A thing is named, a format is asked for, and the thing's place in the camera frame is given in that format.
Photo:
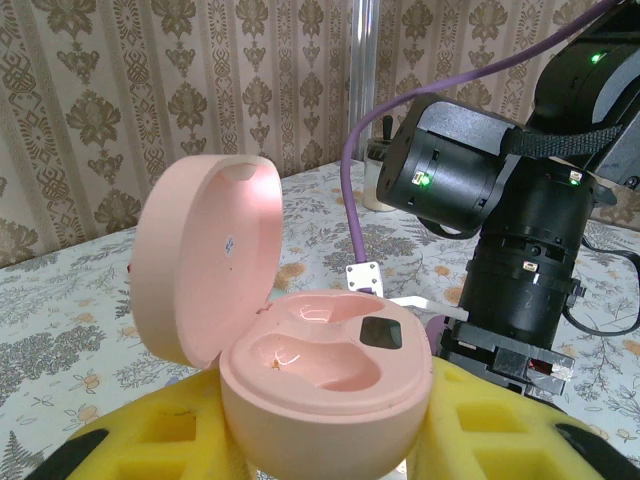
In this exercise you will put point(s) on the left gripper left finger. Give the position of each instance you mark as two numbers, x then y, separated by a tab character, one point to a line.
150	440

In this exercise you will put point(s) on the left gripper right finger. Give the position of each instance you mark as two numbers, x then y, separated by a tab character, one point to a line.
500	440

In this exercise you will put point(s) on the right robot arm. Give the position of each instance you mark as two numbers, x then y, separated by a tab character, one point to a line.
622	95

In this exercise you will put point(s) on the pink earbud case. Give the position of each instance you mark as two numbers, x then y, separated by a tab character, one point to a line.
320	430

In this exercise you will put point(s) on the aluminium corner post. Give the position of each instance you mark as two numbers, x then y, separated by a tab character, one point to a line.
363	75

